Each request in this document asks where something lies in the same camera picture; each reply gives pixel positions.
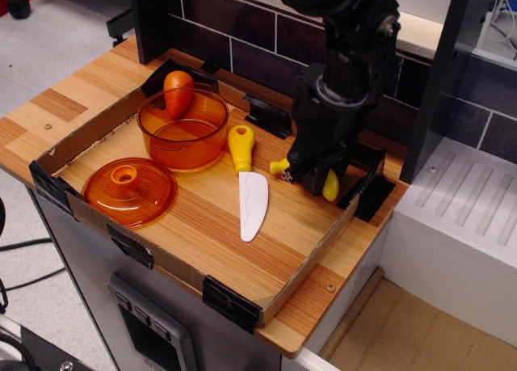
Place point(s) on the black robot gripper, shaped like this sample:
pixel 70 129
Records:
pixel 329 107

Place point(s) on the black vertical cabinet post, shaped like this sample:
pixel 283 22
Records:
pixel 460 34

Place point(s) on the yellow plastic toy banana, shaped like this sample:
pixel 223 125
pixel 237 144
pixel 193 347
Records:
pixel 282 167

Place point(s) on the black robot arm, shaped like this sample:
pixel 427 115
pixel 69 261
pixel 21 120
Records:
pixel 361 31

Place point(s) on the grey toy oven front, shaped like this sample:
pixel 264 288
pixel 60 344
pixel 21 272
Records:
pixel 163 342

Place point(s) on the yellow handled white toy knife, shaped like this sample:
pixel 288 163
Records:
pixel 253 187

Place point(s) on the orange transparent pot lid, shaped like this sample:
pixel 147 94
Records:
pixel 131 191

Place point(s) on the white toy sink drainboard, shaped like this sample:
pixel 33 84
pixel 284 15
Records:
pixel 465 199

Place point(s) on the cardboard fence with black tape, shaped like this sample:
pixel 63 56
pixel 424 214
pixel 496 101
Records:
pixel 286 279

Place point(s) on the orange plastic toy carrot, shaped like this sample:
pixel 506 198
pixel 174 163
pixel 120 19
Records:
pixel 178 87

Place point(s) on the orange transparent plastic pot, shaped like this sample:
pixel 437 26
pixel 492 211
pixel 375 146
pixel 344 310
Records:
pixel 193 142

